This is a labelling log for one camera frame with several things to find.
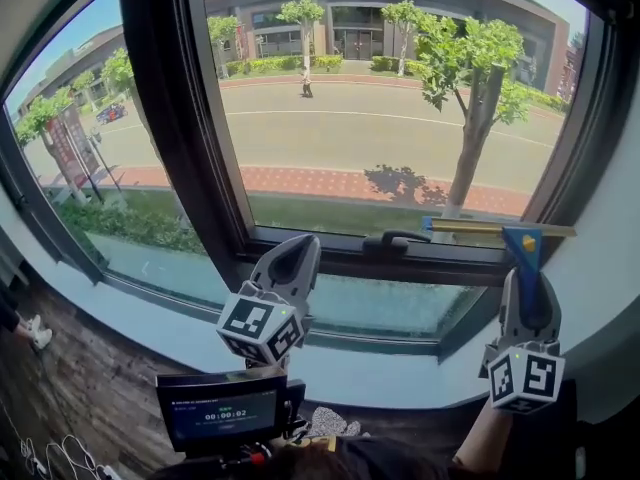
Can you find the black lamp post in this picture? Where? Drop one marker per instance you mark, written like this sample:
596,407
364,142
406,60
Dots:
102,160

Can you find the thick trunk green tree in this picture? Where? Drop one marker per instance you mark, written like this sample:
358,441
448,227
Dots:
475,133

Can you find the grey brown building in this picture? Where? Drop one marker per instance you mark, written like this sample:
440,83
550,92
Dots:
450,3

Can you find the large clear window glass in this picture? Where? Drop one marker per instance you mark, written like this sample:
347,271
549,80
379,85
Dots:
350,133

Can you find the black window frame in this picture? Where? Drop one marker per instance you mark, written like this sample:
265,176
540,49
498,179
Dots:
165,93

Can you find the small black monitor screen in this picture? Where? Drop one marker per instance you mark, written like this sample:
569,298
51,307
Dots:
225,413

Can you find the red banner sign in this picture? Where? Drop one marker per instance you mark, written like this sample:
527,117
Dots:
70,148

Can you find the frosted window pane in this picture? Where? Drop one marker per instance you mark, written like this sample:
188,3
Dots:
390,303

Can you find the person's right forearm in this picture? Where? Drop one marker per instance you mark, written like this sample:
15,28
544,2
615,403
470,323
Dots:
480,443

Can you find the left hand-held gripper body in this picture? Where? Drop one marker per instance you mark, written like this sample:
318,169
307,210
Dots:
250,320

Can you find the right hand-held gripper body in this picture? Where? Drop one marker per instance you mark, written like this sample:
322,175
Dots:
525,378

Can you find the green hedge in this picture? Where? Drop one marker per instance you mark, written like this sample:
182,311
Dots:
280,63
387,64

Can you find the speckled black white cloth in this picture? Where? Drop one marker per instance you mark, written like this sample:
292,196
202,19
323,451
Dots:
330,420

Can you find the blue and brass squeegee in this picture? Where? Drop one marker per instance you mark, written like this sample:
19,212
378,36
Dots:
525,255

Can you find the narrow clear window glass pane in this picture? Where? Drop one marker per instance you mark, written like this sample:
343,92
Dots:
115,168

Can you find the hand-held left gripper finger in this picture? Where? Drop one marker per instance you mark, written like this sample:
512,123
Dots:
265,268
312,268

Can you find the person's black shirt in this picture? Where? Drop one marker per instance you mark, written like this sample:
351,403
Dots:
390,460

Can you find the blue car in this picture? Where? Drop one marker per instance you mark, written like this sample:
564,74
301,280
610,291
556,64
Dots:
111,114

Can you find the black monitor mount rig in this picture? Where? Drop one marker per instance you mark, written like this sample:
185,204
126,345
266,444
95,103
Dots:
296,403

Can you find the slim white trunk tree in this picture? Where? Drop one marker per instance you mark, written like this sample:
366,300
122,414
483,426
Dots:
222,38
305,33
404,33

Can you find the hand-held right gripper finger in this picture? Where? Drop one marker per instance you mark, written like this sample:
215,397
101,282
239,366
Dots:
510,303
549,305

